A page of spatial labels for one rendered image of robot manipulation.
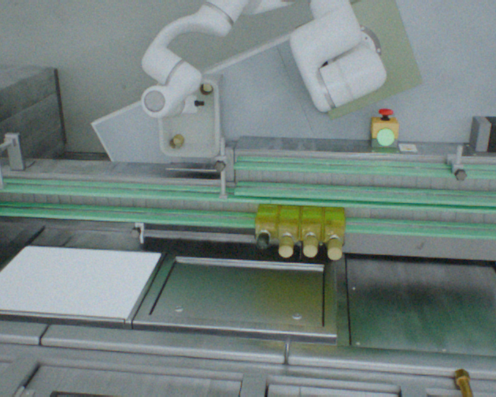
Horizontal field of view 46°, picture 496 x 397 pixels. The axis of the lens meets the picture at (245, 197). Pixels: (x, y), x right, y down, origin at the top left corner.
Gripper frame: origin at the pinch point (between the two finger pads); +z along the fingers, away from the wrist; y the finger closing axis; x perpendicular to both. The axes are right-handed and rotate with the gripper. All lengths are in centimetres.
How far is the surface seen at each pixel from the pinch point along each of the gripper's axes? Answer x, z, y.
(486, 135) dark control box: -9, 3, 82
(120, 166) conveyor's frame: -18.4, 9.7, -22.2
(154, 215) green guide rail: -31.3, -0.5, -9.0
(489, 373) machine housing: -56, -42, 73
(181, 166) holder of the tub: -18.3, 10.6, -3.7
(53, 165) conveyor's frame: -18.0, 8.8, -43.0
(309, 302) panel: -48, -22, 35
